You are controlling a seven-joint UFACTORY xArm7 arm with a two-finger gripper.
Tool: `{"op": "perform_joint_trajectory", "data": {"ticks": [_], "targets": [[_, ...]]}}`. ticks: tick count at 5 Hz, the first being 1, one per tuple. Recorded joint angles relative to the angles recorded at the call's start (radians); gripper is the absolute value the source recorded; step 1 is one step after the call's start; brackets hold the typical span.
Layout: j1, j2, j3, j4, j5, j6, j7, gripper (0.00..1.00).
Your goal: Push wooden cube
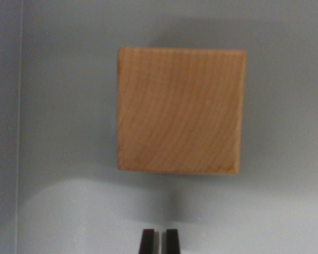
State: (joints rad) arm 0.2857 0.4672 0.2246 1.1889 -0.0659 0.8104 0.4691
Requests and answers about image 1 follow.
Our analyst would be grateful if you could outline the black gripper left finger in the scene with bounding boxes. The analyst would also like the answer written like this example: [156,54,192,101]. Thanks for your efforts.
[138,229,160,254]

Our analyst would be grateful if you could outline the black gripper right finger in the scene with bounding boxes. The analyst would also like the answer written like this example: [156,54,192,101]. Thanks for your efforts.
[161,229,181,254]

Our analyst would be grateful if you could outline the white plastic tray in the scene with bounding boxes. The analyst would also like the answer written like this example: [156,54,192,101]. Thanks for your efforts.
[0,0,318,254]

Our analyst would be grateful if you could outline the light wooden cube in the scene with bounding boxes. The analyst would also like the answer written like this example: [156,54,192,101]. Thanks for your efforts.
[116,47,248,176]

